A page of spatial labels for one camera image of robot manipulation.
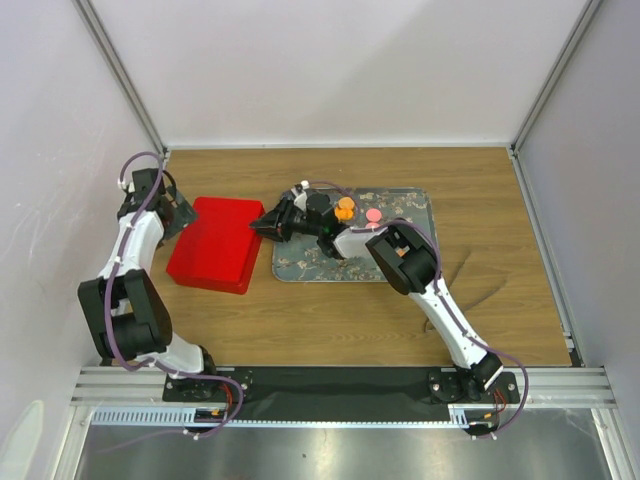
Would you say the pink round cookie upper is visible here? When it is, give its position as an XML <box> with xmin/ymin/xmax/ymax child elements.
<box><xmin>366</xmin><ymin>208</ymin><xmax>382</xmax><ymax>223</ymax></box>

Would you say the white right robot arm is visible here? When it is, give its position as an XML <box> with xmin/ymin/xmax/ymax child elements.
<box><xmin>249</xmin><ymin>181</ymin><xmax>503</xmax><ymax>402</ymax></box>

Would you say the orange fish cookie top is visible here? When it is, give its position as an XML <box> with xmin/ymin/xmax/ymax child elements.
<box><xmin>334</xmin><ymin>207</ymin><xmax>354</xmax><ymax>222</ymax></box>

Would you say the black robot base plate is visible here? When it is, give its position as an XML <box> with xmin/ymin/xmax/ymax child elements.
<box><xmin>162</xmin><ymin>364</ymin><xmax>519</xmax><ymax>422</ymax></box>

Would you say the red box lid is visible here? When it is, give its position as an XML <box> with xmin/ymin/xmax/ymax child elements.
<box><xmin>166</xmin><ymin>196</ymin><xmax>265</xmax><ymax>295</ymax></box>

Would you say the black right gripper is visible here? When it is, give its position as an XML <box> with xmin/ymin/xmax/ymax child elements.
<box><xmin>250</xmin><ymin>197</ymin><xmax>323</xmax><ymax>243</ymax></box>

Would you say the orange round cookie top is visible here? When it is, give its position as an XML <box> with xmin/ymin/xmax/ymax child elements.
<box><xmin>338</xmin><ymin>197</ymin><xmax>355</xmax><ymax>210</ymax></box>

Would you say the red cookie box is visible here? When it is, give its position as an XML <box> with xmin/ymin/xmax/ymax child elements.
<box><xmin>166</xmin><ymin>234</ymin><xmax>260</xmax><ymax>295</ymax></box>

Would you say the white cable duct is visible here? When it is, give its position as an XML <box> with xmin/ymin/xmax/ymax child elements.
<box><xmin>91</xmin><ymin>405</ymin><xmax>494</xmax><ymax>430</ymax></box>

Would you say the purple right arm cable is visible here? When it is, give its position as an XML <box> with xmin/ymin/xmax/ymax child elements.
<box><xmin>304</xmin><ymin>179</ymin><xmax>530</xmax><ymax>441</ymax></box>

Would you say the floral metal serving tray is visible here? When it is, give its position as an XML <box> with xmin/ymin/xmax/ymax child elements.
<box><xmin>272</xmin><ymin>187</ymin><xmax>438</xmax><ymax>283</ymax></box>

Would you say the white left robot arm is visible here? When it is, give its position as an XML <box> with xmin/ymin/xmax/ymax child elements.
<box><xmin>77</xmin><ymin>168</ymin><xmax>220</xmax><ymax>400</ymax></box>

